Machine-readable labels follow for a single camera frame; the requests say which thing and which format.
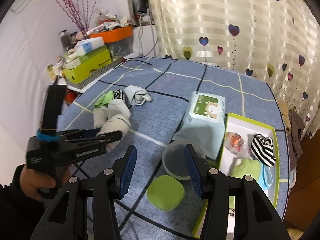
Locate red plastic item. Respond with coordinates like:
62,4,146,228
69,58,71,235
64,91,77,105

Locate clear bin with orange lid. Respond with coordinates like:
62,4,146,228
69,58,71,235
89,26,134,55

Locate green towel with bird print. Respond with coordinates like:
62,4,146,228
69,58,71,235
230,158,262,183

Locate blue and white tissue pack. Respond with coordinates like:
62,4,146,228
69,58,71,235
76,37,105,54

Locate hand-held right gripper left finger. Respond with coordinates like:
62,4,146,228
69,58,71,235
30,145,137,240

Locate cream curtain with heart print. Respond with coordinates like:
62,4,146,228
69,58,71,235
136,0,320,140

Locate dark glass jar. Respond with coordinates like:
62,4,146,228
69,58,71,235
59,30,71,52

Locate green cardboard box white inside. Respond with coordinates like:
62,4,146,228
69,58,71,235
192,112,278,240

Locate clear plastic container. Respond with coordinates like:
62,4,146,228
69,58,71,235
162,140,207,181

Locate blue checked blanket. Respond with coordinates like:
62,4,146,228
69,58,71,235
32,56,290,240

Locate person's left forearm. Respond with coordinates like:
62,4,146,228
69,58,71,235
0,165,54,240

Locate blue face masks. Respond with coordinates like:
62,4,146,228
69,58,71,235
257,165,274,193

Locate white and green carton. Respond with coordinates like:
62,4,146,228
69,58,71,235
65,54,83,70

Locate light blue soft pack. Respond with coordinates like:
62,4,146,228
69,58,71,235
172,116,225,160

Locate brown garment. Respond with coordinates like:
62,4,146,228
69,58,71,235
277,100,306,170

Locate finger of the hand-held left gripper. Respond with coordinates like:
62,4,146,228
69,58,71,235
57,127,102,138
61,131,124,146

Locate thin black cable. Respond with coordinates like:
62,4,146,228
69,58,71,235
114,30,158,68

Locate black and white striped sock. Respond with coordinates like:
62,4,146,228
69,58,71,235
112,89,125,103
251,133,277,168

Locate light grey sock pair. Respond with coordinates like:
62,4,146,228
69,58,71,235
124,85,152,107

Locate pile of assorted clutter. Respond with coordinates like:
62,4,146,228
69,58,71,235
87,5,133,34

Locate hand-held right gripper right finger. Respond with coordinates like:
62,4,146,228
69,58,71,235
184,144,292,240

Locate striped cardboard box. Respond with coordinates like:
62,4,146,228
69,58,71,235
66,60,125,90

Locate clear snack packet orange print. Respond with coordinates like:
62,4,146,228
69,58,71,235
224,131,248,158

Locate cream sock with dark stripes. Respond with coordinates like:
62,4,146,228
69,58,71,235
100,114,132,152

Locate black power adapter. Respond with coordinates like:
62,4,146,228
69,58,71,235
136,0,150,14

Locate green shoe box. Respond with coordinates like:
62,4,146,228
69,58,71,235
64,49,112,84

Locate green plastic lid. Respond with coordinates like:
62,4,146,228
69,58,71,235
147,175,186,212

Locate white cloth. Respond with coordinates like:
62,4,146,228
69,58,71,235
93,106,110,128

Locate wooden wardrobe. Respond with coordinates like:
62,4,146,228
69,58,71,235
285,125,320,230

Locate white power cables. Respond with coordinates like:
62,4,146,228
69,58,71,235
138,10,158,55

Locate dried pink flower branches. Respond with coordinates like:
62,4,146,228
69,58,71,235
55,0,105,34

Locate person's left hand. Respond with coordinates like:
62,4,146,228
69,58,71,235
22,165,58,202

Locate light green cloth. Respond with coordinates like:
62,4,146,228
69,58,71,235
93,92,115,109

